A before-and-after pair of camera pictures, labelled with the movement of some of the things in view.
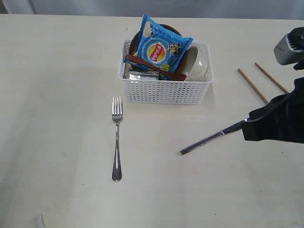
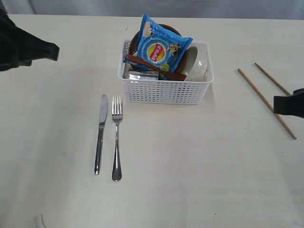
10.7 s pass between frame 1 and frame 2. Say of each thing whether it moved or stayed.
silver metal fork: stayed
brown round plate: stayed
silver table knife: moved
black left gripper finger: moved
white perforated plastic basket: stayed
